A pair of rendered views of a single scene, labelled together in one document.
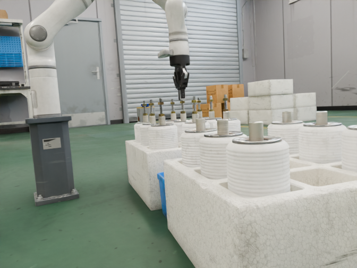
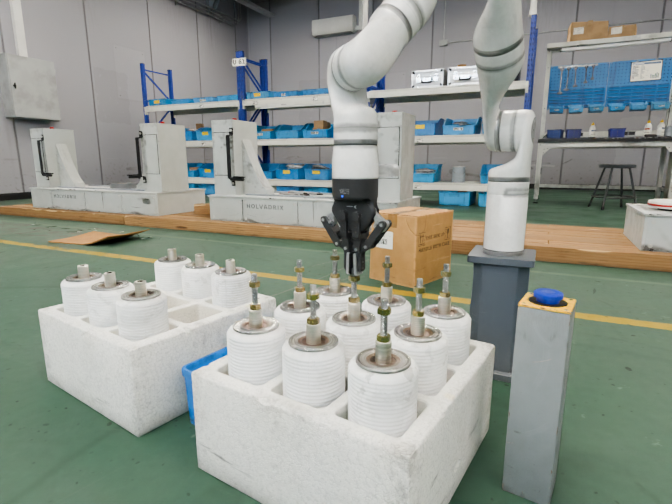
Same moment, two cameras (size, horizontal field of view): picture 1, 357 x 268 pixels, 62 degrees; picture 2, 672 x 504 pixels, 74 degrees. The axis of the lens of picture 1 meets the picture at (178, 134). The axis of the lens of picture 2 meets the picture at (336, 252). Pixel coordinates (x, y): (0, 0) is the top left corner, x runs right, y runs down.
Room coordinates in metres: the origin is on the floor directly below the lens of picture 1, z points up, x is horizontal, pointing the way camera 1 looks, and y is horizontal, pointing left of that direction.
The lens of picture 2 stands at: (1.68, -0.49, 0.52)
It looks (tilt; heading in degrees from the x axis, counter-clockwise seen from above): 12 degrees down; 142
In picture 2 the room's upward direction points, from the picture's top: straight up
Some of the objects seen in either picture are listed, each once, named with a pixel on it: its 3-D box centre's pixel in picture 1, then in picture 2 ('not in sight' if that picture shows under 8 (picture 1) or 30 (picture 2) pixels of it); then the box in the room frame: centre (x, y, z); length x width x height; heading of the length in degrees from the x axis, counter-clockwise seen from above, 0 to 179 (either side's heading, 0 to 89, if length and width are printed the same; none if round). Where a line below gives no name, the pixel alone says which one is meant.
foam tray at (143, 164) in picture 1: (186, 163); (353, 403); (1.12, -0.02, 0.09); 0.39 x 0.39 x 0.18; 19
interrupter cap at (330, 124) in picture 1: (321, 125); (110, 285); (0.65, -0.31, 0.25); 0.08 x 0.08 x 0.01
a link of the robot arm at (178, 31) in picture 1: (176, 19); (353, 95); (1.12, -0.02, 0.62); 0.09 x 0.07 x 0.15; 165
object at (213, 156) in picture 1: (225, 180); (202, 298); (0.58, -0.09, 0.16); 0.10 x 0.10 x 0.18
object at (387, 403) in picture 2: not in sight; (381, 420); (1.27, -0.10, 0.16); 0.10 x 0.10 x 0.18
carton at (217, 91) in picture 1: (217, 94); not in sight; (5.12, -0.70, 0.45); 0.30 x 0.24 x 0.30; 29
